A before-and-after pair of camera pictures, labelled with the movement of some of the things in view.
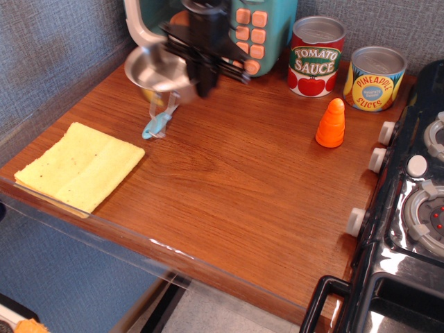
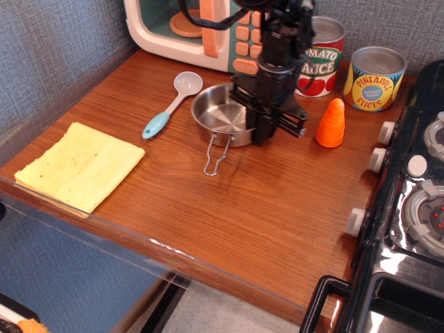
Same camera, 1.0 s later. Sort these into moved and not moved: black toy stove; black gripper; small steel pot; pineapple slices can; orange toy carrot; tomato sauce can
Moved: small steel pot; black gripper
Not moved: black toy stove; pineapple slices can; orange toy carrot; tomato sauce can
